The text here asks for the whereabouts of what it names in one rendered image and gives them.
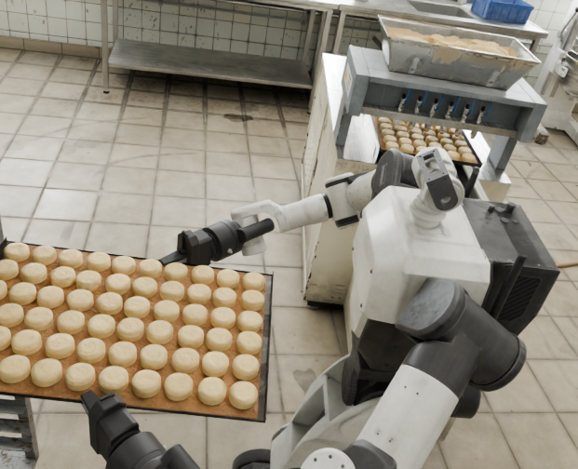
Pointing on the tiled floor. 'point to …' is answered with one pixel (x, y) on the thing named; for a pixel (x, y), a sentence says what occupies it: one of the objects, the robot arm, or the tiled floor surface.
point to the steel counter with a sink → (153, 59)
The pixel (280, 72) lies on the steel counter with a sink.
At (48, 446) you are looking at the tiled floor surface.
